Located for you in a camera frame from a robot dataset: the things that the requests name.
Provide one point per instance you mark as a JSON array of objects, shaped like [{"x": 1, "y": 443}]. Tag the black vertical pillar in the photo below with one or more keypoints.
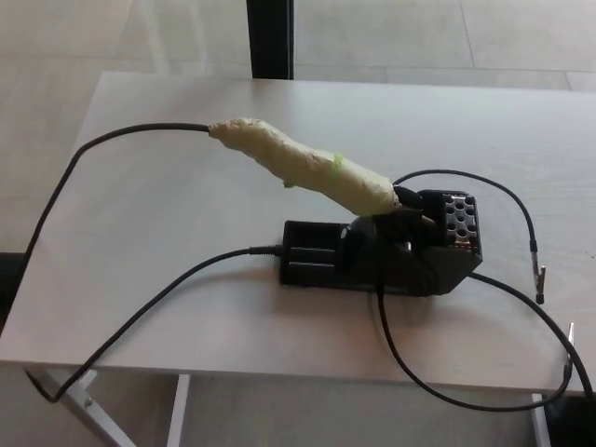
[{"x": 272, "y": 37}]

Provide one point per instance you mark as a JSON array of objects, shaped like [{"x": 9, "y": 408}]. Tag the black soldering iron stand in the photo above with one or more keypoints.
[{"x": 442, "y": 270}]

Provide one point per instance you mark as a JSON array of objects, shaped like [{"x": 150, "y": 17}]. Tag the black floor object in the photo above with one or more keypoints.
[
  {"x": 575, "y": 423},
  {"x": 9, "y": 265}
]

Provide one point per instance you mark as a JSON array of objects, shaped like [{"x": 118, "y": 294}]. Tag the thin black alligator clip lead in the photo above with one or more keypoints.
[
  {"x": 534, "y": 247},
  {"x": 566, "y": 372}
]

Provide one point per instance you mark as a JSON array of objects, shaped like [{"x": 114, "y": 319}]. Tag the white metal table frame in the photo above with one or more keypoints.
[{"x": 179, "y": 410}]

